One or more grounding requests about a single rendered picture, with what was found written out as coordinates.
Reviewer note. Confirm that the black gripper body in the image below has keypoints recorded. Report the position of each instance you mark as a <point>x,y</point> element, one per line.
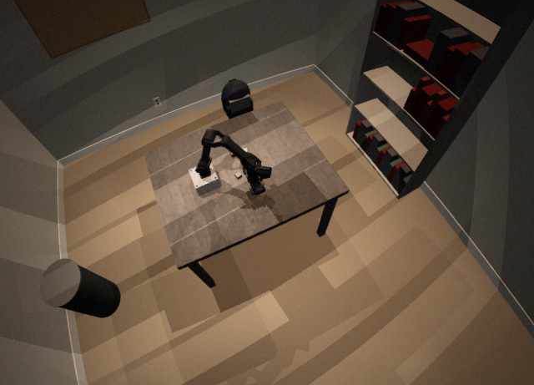
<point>258,189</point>

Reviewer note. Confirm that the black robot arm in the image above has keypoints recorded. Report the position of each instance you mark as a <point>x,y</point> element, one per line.
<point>248,160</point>

